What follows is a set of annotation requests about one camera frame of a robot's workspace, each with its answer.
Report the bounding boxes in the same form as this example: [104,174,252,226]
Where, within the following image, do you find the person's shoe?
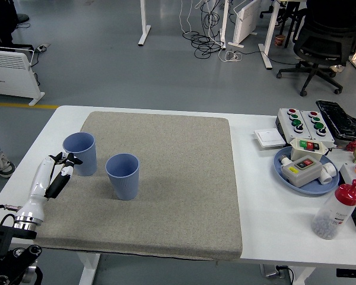
[0,151,16,178]

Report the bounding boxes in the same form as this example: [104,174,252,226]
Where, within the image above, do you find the grey-brown foam mat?
[29,111,243,262]

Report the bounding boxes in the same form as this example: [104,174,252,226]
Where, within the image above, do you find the white desk leg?
[137,0,151,46]
[218,0,230,50]
[258,0,281,71]

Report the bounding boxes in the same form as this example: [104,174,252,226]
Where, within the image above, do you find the black table control panel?
[335,268,356,278]

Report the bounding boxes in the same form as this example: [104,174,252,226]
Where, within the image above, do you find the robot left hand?
[16,151,84,223]

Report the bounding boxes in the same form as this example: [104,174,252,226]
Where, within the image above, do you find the black office chair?
[276,5,356,97]

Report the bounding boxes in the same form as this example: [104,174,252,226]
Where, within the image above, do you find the white wall switch panel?
[253,128,286,149]

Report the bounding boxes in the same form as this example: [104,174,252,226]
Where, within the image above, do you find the blue ribbed plastic cup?
[62,132,98,177]
[105,153,140,201]

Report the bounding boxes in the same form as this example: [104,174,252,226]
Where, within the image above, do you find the blue plate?
[274,145,341,195]

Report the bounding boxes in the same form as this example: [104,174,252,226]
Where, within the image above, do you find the white cable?
[177,0,200,33]

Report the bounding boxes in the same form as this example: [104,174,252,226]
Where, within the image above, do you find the white table leg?
[293,264,317,285]
[77,252,101,285]

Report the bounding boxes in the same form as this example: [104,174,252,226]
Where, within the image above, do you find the clear bottle red cap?
[311,179,356,240]

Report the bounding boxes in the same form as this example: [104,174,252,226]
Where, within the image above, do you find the black cable tangle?
[182,0,226,59]

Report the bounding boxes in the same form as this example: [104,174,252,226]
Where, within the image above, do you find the person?
[0,0,30,46]

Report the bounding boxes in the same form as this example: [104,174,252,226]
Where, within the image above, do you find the white pipe fitting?
[319,162,336,185]

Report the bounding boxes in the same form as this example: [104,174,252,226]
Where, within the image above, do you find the grey switch box red black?
[281,155,323,188]

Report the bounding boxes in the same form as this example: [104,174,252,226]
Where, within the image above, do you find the white panel heater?
[227,0,263,48]
[0,46,45,107]

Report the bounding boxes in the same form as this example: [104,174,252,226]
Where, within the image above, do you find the grey box with cable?
[259,263,294,281]

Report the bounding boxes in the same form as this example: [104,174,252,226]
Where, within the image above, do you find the grey four-button control box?
[275,107,312,143]
[300,110,335,148]

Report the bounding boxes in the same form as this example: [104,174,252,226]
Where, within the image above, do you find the black wrapped tray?
[315,99,356,141]

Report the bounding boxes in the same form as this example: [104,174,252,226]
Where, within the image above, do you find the white switch box green red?
[290,137,330,163]

